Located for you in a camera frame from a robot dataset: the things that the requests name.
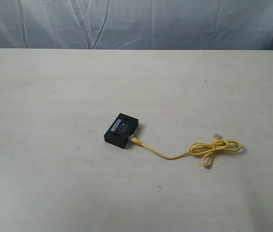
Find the yellow ethernet cable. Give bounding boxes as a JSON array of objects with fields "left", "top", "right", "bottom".
[{"left": 129, "top": 132, "right": 243, "bottom": 169}]

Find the black network switch box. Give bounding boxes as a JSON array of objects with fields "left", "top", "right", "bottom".
[{"left": 104, "top": 113, "right": 138, "bottom": 149}]

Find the grey backdrop cloth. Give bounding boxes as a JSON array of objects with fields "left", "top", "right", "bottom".
[{"left": 0, "top": 0, "right": 273, "bottom": 50}]

